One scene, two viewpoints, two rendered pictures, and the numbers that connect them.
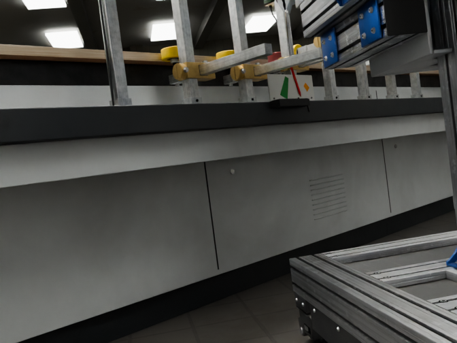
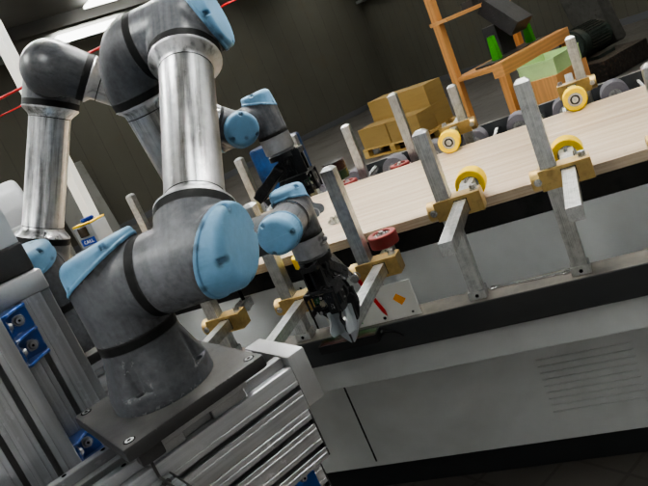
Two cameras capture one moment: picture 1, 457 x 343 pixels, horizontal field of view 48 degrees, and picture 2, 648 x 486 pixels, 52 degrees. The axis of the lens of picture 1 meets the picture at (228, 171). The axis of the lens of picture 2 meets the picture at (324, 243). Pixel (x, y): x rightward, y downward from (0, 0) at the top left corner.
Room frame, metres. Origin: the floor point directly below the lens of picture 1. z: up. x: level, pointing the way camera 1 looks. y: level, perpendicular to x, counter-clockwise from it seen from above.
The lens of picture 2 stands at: (1.26, -1.78, 1.37)
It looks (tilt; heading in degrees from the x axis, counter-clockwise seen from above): 14 degrees down; 67
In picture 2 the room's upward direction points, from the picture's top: 23 degrees counter-clockwise
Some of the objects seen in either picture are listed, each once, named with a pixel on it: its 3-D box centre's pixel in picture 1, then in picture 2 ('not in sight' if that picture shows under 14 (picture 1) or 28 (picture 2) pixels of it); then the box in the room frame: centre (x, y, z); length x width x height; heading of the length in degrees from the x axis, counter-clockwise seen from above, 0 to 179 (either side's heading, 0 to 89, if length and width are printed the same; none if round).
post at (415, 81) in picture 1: (411, 54); not in sight; (2.65, -1.01, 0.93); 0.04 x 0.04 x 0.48; 43
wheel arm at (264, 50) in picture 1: (215, 67); (217, 336); (1.59, 0.00, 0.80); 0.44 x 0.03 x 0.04; 43
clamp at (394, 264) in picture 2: (292, 64); (376, 266); (1.98, -0.29, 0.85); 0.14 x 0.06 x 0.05; 133
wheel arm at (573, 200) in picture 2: not in sight; (570, 175); (2.30, -0.71, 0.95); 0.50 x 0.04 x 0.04; 43
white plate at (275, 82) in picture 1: (292, 88); (368, 308); (1.93, -0.27, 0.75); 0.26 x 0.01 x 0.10; 133
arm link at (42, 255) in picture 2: not in sight; (35, 277); (1.25, -0.33, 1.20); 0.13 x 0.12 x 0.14; 83
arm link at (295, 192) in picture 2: not in sight; (294, 212); (1.73, -0.56, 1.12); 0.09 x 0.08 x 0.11; 50
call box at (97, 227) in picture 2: not in sight; (94, 232); (1.45, 0.27, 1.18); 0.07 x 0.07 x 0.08; 43
